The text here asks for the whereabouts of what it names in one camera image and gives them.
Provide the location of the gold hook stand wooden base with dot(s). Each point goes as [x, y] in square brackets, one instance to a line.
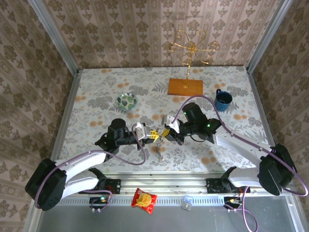
[186, 88]

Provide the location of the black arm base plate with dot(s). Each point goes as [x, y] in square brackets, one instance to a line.
[211, 187]
[116, 186]

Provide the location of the small clear plastic cup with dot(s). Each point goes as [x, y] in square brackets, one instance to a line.
[187, 201]

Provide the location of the small black controller board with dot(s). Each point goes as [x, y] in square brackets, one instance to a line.
[231, 201]
[97, 201]

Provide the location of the red snack packet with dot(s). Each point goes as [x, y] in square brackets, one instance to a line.
[144, 200]

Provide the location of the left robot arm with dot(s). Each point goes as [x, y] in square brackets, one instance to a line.
[82, 162]

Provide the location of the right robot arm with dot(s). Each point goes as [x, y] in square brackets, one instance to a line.
[241, 145]

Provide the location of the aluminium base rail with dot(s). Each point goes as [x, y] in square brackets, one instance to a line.
[164, 183]

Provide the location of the aluminium frame post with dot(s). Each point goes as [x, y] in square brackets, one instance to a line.
[53, 36]
[268, 36]

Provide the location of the aluminium table side rail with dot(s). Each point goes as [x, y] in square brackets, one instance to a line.
[264, 120]
[65, 120]

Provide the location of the dark blue mug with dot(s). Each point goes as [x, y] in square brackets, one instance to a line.
[223, 102]

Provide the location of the grey metal tray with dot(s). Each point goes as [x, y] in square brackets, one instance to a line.
[169, 222]

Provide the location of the floral tablecloth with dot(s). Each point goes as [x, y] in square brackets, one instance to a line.
[101, 79]

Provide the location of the leaf pattern ceramic bowl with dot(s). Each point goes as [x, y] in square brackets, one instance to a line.
[126, 102]

